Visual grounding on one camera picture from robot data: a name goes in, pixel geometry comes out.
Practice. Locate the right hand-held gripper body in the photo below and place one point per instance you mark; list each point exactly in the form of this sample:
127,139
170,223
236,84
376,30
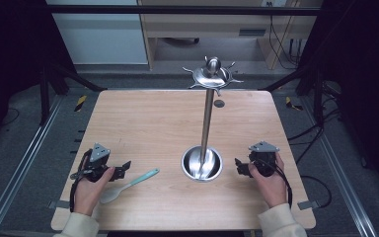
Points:
264,159

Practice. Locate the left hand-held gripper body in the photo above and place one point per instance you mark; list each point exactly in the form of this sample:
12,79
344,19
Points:
98,158

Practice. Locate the metal utensil stand with hooks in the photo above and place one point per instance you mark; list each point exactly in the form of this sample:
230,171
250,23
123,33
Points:
207,125

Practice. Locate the person's right hand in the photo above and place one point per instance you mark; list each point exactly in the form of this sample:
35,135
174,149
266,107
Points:
273,189

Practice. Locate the person's left hand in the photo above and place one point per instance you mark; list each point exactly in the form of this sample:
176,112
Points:
89,196

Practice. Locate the yellow-black tape strip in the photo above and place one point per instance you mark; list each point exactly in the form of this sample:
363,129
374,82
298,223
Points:
81,102
291,103

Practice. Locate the dark round table grommet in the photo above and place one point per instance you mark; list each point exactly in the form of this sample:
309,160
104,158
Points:
219,103

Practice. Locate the white cabinet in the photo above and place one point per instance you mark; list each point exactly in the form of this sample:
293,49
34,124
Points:
102,36

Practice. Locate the black curtain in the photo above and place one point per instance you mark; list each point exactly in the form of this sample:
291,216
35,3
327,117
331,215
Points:
365,82
10,65

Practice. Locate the grey table bracket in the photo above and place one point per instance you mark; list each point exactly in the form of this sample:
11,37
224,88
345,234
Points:
57,204
309,204

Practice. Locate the aluminium floor rail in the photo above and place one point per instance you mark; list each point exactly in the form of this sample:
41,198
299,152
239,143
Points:
23,161
342,171

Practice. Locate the black frame strut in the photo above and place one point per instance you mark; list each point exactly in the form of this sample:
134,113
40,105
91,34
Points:
65,77
309,79

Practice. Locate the black horizontal frame bar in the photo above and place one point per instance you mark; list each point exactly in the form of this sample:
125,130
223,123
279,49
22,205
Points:
144,10

